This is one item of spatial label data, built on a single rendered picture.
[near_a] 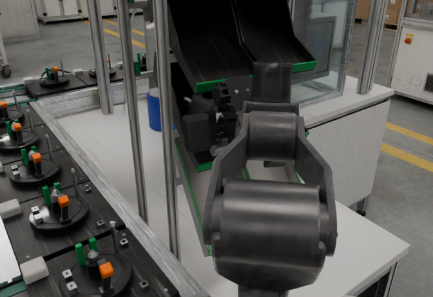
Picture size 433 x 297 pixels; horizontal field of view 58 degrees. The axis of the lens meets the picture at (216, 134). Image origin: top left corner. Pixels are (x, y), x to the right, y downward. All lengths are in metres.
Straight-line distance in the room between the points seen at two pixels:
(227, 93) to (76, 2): 9.21
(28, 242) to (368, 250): 0.84
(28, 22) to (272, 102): 7.68
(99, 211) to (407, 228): 2.09
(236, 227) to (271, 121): 0.10
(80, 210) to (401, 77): 4.17
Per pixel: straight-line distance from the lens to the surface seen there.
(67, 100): 1.94
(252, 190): 0.25
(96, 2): 1.78
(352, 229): 1.19
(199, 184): 0.88
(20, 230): 1.06
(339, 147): 2.14
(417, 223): 2.81
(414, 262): 2.51
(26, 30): 8.12
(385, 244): 1.17
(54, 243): 0.99
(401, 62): 4.76
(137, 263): 0.89
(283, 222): 0.24
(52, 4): 9.62
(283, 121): 0.31
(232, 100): 0.60
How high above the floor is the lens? 1.58
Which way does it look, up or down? 26 degrees down
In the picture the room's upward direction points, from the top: straight up
